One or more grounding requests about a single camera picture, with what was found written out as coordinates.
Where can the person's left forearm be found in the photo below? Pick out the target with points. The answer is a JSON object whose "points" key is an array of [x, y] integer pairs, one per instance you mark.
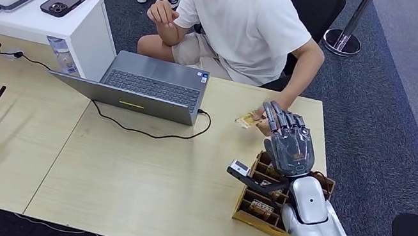
{"points": [[304, 78]]}

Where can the person's right forearm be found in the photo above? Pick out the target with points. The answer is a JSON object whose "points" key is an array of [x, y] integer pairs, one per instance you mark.
{"points": [[172, 35]]}

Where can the seated person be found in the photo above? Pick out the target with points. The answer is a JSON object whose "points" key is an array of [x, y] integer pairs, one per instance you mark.
{"points": [[247, 25]]}

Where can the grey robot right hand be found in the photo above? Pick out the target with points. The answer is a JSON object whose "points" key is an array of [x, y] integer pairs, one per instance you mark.
{"points": [[293, 149]]}

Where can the hotel key card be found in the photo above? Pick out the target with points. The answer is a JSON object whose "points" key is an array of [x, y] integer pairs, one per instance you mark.
{"points": [[273, 170], [271, 191], [248, 120], [261, 209]]}

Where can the person's left hand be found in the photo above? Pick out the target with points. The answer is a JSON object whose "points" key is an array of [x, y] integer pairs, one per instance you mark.
{"points": [[264, 126]]}

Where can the clear water bottle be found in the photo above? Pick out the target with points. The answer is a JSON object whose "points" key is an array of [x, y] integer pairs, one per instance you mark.
{"points": [[62, 56]]}

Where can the black smartphone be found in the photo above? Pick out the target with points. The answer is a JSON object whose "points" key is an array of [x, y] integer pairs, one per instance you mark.
{"points": [[66, 0]]}

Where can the person's right hand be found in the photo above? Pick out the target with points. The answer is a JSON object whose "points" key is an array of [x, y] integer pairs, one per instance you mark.
{"points": [[162, 12]]}

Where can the black office chair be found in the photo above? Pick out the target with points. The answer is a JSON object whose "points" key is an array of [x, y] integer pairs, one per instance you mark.
{"points": [[319, 3]]}

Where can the grey laptop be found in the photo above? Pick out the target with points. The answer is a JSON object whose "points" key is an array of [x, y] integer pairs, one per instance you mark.
{"points": [[154, 88]]}

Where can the pale wrist camera black mount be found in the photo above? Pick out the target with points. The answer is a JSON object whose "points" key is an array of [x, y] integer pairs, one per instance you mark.
{"points": [[244, 173]]}

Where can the chrome stanchion post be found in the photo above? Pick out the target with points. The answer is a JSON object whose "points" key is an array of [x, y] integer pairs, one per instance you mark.
{"points": [[340, 41]]}

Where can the wooden card holder box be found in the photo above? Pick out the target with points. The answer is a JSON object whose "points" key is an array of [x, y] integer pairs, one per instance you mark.
{"points": [[254, 224]]}

